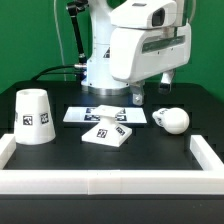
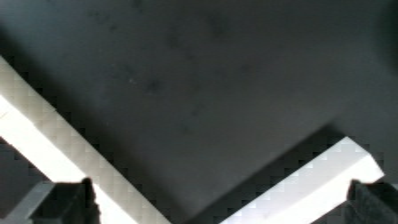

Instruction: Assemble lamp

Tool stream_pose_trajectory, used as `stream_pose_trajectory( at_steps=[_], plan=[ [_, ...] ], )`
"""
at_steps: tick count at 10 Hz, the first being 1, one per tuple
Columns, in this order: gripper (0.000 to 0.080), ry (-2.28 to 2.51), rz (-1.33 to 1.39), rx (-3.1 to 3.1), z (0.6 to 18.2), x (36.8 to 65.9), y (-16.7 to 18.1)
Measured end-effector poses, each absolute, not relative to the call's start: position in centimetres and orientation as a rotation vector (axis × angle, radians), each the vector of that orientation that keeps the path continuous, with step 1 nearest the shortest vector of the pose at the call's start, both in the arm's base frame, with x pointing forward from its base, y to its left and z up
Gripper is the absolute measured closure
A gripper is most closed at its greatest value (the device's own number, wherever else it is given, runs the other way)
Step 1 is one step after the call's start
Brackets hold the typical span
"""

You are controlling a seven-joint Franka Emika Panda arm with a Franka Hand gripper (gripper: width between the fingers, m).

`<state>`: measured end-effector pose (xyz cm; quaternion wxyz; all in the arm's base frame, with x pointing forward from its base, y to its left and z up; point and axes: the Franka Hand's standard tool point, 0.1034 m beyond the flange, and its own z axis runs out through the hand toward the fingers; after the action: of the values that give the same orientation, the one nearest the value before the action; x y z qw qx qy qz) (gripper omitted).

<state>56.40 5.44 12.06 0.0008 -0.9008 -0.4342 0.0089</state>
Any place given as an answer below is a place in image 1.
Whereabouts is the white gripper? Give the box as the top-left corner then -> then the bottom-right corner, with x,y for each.
110,24 -> 191,106

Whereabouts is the white lamp bulb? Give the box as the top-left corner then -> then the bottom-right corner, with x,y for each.
152,108 -> 190,134

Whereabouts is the white lamp base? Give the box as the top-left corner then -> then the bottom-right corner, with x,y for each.
81,105 -> 132,147

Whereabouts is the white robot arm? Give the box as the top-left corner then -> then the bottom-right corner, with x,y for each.
82,0 -> 191,105

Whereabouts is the white lamp shade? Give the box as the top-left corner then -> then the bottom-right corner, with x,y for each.
14,89 -> 56,145

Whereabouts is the white marker tag plate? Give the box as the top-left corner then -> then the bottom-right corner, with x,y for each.
63,107 -> 147,124

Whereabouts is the white U-shaped fence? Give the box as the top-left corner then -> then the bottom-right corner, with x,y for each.
0,134 -> 224,195

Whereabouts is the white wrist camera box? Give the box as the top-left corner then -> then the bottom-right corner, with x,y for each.
110,0 -> 177,29

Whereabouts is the white thin cable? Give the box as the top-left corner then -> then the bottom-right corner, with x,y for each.
53,0 -> 68,82

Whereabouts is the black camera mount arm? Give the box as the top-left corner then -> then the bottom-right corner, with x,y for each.
66,0 -> 88,70

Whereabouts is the black cable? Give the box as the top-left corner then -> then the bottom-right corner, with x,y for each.
31,64 -> 84,82

